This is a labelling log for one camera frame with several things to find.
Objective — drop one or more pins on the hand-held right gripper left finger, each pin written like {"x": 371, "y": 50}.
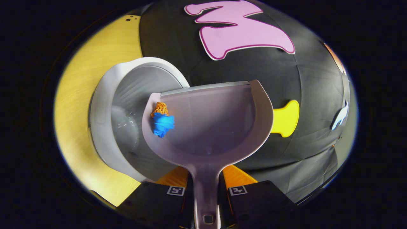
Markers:
{"x": 149, "y": 203}

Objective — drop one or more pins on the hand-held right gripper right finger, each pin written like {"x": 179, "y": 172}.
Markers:
{"x": 257, "y": 203}

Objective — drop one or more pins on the blue paper trash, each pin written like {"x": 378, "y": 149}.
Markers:
{"x": 162, "y": 124}

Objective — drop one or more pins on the pink dustpan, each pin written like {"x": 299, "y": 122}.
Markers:
{"x": 216, "y": 127}

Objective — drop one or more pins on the white ribbed garbage bin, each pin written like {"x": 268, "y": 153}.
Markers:
{"x": 105, "y": 127}

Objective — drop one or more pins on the orange paper trash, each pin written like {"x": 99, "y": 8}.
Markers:
{"x": 160, "y": 108}

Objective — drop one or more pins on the yellow wooden desktop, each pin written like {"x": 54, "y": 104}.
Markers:
{"x": 79, "y": 95}

